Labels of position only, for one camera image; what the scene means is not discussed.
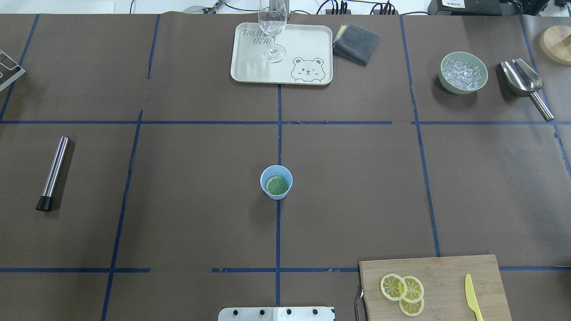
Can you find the light blue plastic cup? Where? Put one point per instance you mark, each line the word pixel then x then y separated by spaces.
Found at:
pixel 279 171

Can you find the steel muddler with black tip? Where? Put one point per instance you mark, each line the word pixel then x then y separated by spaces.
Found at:
pixel 46 199

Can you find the lemon slice on board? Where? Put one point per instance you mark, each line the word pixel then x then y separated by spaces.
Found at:
pixel 393 287
pixel 411 309
pixel 414 289

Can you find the white cup rack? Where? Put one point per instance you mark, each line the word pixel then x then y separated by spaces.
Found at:
pixel 10 71

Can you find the grey folded cloth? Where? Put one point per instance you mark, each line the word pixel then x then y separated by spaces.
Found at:
pixel 355 43

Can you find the clear wine glass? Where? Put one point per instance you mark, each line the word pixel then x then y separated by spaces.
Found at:
pixel 272 19

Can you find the green bowl of ice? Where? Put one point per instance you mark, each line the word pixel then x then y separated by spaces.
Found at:
pixel 462 73

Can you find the wooden cutting board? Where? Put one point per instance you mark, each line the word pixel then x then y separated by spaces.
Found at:
pixel 443 279

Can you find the yellow plastic knife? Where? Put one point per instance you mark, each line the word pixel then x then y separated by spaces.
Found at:
pixel 471 298

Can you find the steel ice scoop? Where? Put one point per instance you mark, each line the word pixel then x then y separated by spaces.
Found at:
pixel 524 81

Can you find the wooden mug tree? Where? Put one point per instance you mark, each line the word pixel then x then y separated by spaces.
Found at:
pixel 555 42

